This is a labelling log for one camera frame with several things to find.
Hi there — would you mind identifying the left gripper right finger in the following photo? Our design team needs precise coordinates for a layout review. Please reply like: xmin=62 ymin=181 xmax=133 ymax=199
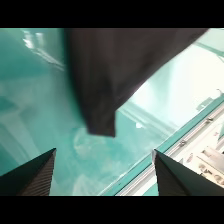
xmin=153 ymin=149 xmax=224 ymax=197

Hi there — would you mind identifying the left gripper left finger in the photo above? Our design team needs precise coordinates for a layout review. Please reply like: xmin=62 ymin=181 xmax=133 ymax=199
xmin=0 ymin=147 xmax=57 ymax=197

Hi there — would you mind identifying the dark grey T-shirt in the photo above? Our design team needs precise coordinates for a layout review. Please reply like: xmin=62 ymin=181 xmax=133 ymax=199
xmin=64 ymin=28 xmax=210 ymax=138

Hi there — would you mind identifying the silver frame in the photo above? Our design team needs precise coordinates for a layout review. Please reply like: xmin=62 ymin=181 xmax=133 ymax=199
xmin=117 ymin=88 xmax=224 ymax=197

